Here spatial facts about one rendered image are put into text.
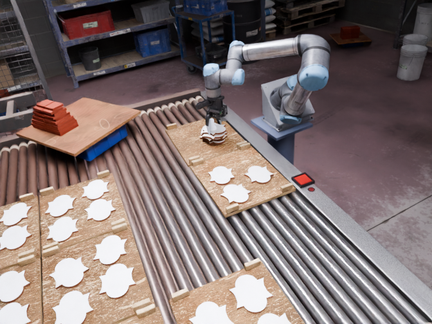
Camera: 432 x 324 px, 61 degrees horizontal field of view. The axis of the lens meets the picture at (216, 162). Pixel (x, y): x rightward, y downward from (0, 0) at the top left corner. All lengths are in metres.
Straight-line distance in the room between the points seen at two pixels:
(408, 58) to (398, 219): 2.60
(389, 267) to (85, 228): 1.18
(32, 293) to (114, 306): 0.32
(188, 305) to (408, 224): 2.05
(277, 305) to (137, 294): 0.47
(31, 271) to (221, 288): 0.72
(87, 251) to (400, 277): 1.14
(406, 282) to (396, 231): 1.52
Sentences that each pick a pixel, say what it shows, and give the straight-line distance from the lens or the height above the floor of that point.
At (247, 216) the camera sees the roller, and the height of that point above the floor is 0.92.
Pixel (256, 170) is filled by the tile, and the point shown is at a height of 0.95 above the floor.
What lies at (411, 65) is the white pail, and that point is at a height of 0.19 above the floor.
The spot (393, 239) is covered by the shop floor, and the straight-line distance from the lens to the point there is 2.85.
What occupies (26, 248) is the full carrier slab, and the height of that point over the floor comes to 0.94.
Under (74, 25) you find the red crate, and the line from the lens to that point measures 5.69.
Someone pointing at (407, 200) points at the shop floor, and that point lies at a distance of 3.20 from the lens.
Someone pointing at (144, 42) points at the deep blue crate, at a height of 0.37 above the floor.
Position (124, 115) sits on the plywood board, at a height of 1.04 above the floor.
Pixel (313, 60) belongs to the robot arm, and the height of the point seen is 1.43.
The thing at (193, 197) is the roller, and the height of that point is 0.92.
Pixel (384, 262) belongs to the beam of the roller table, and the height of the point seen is 0.91.
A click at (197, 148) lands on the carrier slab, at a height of 0.94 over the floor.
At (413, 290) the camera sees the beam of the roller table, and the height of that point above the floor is 0.91.
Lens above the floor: 1.99
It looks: 35 degrees down
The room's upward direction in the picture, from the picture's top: 6 degrees counter-clockwise
